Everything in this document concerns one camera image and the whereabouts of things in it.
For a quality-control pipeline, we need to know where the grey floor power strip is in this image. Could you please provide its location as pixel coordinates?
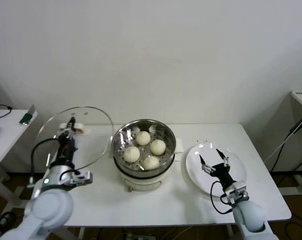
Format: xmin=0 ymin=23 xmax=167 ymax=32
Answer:
xmin=125 ymin=232 xmax=156 ymax=240

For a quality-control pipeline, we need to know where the white side table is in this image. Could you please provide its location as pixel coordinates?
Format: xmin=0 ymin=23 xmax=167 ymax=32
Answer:
xmin=0 ymin=109 xmax=39 ymax=208

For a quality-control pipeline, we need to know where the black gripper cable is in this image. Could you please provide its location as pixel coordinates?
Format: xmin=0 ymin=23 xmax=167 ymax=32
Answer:
xmin=209 ymin=181 xmax=233 ymax=215
xmin=30 ymin=138 xmax=60 ymax=186

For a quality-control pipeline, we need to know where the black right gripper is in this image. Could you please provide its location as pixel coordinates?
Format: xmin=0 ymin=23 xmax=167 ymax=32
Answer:
xmin=198 ymin=149 xmax=236 ymax=191

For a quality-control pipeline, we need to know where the white round plate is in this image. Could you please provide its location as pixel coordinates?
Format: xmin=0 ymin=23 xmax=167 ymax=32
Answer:
xmin=185 ymin=142 xmax=248 ymax=198

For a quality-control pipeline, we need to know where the black power adapter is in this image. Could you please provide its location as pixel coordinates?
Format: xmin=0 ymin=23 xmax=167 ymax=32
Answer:
xmin=289 ymin=116 xmax=302 ymax=135

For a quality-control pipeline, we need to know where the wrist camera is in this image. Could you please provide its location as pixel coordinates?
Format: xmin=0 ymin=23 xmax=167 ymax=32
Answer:
xmin=70 ymin=170 xmax=94 ymax=187
xmin=224 ymin=181 xmax=249 ymax=205

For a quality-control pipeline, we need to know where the white steamed baozi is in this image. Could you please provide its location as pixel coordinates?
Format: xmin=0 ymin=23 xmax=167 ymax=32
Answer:
xmin=150 ymin=139 xmax=167 ymax=156
xmin=142 ymin=155 xmax=161 ymax=171
xmin=136 ymin=130 xmax=151 ymax=146
xmin=123 ymin=146 xmax=141 ymax=164

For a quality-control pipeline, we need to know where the white power cable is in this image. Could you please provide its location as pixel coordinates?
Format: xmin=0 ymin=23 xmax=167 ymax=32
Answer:
xmin=264 ymin=129 xmax=295 ymax=163

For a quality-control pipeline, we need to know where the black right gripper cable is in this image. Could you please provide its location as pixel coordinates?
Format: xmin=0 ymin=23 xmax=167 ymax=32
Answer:
xmin=209 ymin=181 xmax=233 ymax=215

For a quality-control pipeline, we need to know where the black laptop cable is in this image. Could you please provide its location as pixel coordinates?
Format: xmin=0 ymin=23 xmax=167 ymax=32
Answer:
xmin=0 ymin=104 xmax=13 ymax=119

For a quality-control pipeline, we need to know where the black power cable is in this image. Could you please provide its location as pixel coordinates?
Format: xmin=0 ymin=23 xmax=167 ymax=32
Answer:
xmin=269 ymin=126 xmax=302 ymax=173

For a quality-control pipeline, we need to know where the stainless steel steamer basket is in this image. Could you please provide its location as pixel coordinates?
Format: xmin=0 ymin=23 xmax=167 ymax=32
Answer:
xmin=112 ymin=119 xmax=178 ymax=179

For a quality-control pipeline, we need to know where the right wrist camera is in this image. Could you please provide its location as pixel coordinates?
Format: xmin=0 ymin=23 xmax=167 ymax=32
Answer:
xmin=224 ymin=181 xmax=249 ymax=205

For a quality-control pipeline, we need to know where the round glass pot lid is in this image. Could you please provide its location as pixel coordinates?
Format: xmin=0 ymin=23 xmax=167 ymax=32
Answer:
xmin=35 ymin=106 xmax=115 ymax=173

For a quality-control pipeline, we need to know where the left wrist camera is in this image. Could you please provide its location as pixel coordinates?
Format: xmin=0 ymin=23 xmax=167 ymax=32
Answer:
xmin=70 ymin=170 xmax=94 ymax=187

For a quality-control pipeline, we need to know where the white floor power strip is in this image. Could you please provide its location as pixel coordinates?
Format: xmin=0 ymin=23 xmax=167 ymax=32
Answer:
xmin=0 ymin=211 xmax=16 ymax=228

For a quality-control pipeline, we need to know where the green and silver packet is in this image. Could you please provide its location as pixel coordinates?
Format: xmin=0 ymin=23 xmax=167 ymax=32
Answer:
xmin=19 ymin=104 xmax=39 ymax=126

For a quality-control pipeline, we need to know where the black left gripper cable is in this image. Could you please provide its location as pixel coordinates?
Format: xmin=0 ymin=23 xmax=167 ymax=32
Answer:
xmin=30 ymin=138 xmax=60 ymax=186

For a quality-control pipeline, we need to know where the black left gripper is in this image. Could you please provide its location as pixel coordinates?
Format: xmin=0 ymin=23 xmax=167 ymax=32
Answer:
xmin=56 ymin=116 xmax=79 ymax=164

